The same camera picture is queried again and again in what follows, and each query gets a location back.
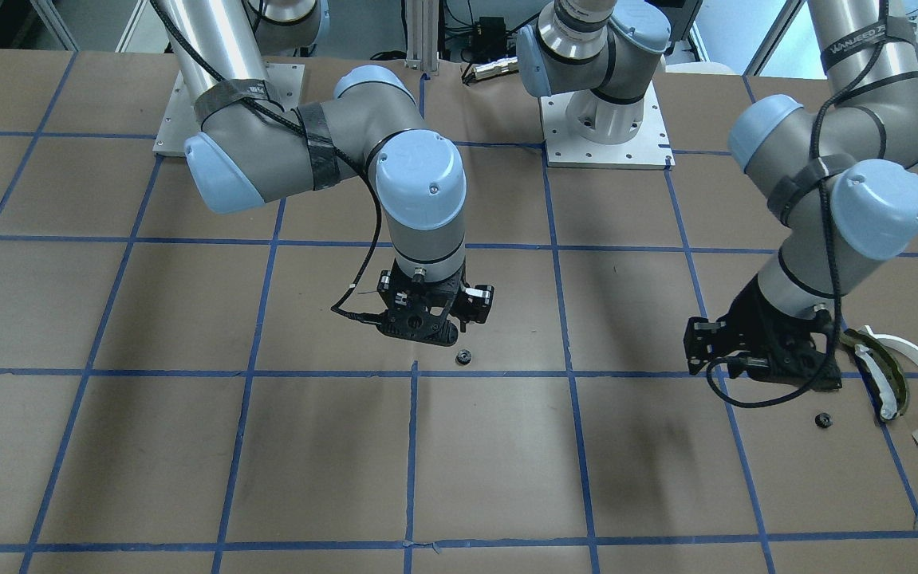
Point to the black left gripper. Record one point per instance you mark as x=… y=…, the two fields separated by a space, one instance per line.
x=749 y=317

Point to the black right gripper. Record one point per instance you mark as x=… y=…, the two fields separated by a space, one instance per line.
x=478 y=302

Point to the small black bearing gear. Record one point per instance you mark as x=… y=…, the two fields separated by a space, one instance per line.
x=823 y=420
x=463 y=357

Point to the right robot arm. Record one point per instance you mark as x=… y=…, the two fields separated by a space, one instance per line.
x=251 y=150

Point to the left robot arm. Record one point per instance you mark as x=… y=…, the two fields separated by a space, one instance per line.
x=841 y=179

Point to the olive green brake shoe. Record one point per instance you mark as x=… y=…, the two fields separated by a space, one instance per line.
x=881 y=369

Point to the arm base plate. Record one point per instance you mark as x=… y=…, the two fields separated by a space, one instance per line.
x=583 y=131
x=179 y=122

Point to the aluminium frame post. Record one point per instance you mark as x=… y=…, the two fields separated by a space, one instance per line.
x=422 y=21

